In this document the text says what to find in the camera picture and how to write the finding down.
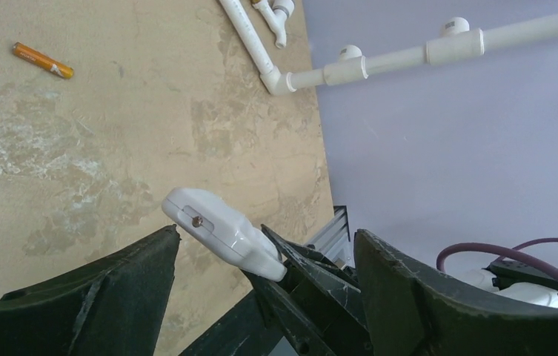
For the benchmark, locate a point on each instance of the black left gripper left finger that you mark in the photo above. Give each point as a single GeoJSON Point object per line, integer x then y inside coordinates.
{"type": "Point", "coordinates": [112, 306]}

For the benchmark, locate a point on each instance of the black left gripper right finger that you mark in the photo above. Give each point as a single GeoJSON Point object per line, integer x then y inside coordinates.
{"type": "Point", "coordinates": [413, 309]}

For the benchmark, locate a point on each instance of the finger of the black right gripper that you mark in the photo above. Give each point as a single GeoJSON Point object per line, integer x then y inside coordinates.
{"type": "Point", "coordinates": [348, 330]}
{"type": "Point", "coordinates": [300, 309]}

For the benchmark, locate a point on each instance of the white universal AC remote control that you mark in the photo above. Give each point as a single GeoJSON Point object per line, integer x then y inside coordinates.
{"type": "Point", "coordinates": [223, 230]}

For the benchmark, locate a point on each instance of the orange AAA battery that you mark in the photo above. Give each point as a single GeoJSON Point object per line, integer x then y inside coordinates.
{"type": "Point", "coordinates": [40, 60]}

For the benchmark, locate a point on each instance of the aluminium table frame rail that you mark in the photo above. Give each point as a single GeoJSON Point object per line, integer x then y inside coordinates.
{"type": "Point", "coordinates": [334, 239]}

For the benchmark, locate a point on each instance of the white PVC pipe frame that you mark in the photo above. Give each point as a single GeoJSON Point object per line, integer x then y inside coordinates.
{"type": "Point", "coordinates": [457, 42]}

